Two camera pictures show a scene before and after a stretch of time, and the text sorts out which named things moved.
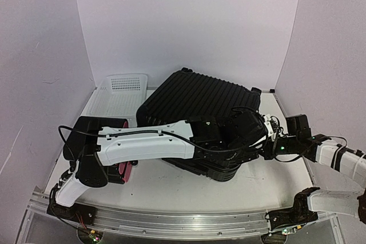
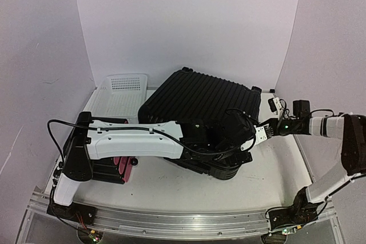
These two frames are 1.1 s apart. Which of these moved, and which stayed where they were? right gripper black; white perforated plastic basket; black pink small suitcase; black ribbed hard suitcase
Moved: right gripper black
Stayed: black ribbed hard suitcase; white perforated plastic basket; black pink small suitcase
